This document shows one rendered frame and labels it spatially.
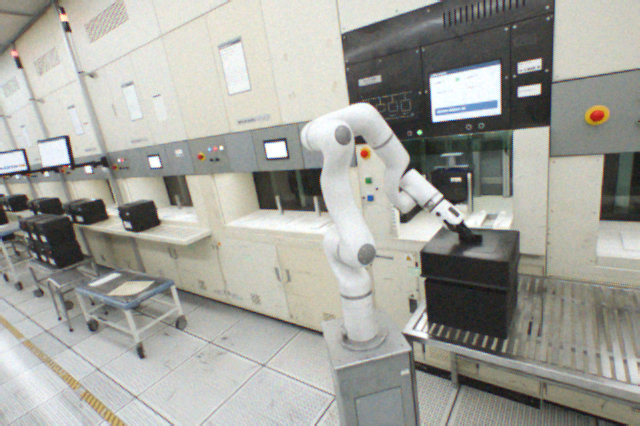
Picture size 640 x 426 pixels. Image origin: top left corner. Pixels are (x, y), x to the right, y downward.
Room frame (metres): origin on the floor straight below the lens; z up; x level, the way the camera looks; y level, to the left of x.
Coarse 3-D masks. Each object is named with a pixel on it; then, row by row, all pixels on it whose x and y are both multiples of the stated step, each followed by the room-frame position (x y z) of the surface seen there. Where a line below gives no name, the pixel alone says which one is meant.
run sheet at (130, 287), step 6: (126, 282) 2.73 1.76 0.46; (132, 282) 2.71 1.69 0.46; (138, 282) 2.69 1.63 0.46; (144, 282) 2.67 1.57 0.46; (150, 282) 2.64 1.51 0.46; (120, 288) 2.62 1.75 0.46; (126, 288) 2.60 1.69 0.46; (132, 288) 2.58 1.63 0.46; (138, 288) 2.56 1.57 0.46; (144, 288) 2.54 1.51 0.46; (108, 294) 2.54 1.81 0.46; (114, 294) 2.52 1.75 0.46; (120, 294) 2.50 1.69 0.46; (126, 294) 2.48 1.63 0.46; (132, 294) 2.45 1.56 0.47
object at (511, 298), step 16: (432, 288) 1.09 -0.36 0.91; (448, 288) 1.06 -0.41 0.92; (464, 288) 1.03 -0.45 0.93; (480, 288) 1.24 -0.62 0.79; (512, 288) 1.04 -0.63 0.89; (432, 304) 1.10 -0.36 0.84; (448, 304) 1.06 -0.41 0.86; (464, 304) 1.03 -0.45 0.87; (480, 304) 0.99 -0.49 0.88; (496, 304) 0.96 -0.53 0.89; (512, 304) 1.04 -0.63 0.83; (432, 320) 1.10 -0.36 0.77; (448, 320) 1.06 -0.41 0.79; (464, 320) 1.03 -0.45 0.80; (480, 320) 1.00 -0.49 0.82; (496, 320) 0.96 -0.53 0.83; (496, 336) 0.96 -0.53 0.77
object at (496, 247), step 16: (432, 240) 1.19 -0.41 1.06; (448, 240) 1.17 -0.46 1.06; (464, 240) 1.14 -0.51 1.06; (480, 240) 1.11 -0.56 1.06; (496, 240) 1.10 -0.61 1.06; (512, 240) 1.08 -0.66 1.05; (432, 256) 1.08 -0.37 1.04; (448, 256) 1.05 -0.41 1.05; (464, 256) 1.02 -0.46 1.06; (480, 256) 1.00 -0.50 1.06; (496, 256) 0.99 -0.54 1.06; (512, 256) 1.00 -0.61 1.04; (432, 272) 1.09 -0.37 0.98; (448, 272) 1.05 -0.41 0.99; (464, 272) 1.02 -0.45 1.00; (480, 272) 0.99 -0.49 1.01; (496, 272) 0.96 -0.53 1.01; (512, 272) 1.01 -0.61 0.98; (496, 288) 0.96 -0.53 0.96
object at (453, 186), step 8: (440, 168) 2.27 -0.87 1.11; (472, 168) 2.06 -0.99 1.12; (432, 176) 2.11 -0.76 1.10; (440, 176) 2.08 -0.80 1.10; (448, 176) 2.05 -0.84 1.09; (456, 176) 2.02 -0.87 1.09; (464, 176) 1.99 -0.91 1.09; (432, 184) 2.11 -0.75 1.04; (440, 184) 2.08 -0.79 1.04; (448, 184) 2.05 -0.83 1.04; (456, 184) 2.02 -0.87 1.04; (464, 184) 1.99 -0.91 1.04; (440, 192) 2.09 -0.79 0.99; (448, 192) 2.05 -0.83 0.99; (456, 192) 2.02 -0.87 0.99; (464, 192) 2.00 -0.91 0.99; (464, 200) 2.00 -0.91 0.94
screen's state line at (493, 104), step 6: (480, 102) 1.46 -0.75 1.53; (486, 102) 1.45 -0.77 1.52; (492, 102) 1.43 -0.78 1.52; (438, 108) 1.57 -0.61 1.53; (444, 108) 1.55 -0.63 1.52; (450, 108) 1.54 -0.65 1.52; (456, 108) 1.52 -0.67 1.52; (462, 108) 1.51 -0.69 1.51; (468, 108) 1.49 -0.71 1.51; (474, 108) 1.48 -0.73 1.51; (480, 108) 1.46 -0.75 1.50; (486, 108) 1.45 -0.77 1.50; (492, 108) 1.43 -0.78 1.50; (438, 114) 1.57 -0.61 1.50; (444, 114) 1.55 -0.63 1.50
